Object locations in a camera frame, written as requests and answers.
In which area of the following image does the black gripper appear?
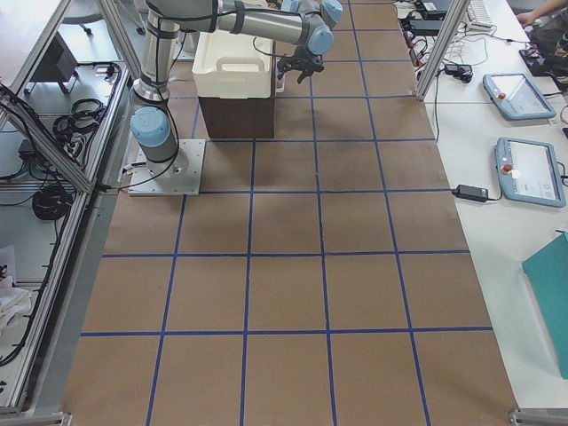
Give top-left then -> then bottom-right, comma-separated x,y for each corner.
277,45 -> 324,83

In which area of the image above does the wooden drawer with white handle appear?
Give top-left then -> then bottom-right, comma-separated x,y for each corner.
274,60 -> 286,94

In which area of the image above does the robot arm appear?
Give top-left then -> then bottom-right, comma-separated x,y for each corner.
130,1 -> 343,178

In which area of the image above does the dark wooden drawer cabinet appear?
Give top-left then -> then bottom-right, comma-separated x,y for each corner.
198,60 -> 275,139

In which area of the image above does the cream plastic tray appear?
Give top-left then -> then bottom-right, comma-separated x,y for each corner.
192,30 -> 273,99

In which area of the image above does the black power adapter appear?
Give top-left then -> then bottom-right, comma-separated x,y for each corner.
452,185 -> 489,202

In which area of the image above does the upper teach pendant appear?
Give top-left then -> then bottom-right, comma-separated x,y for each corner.
482,73 -> 556,121

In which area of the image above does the teach pendant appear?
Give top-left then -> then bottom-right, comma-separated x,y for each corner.
482,73 -> 556,121
494,137 -> 566,208

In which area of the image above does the lower teach pendant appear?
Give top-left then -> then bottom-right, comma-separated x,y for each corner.
494,137 -> 566,208

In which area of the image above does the aluminium frame post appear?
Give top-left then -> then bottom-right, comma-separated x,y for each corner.
415,0 -> 469,101

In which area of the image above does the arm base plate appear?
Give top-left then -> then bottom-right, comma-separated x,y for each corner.
127,139 -> 206,196

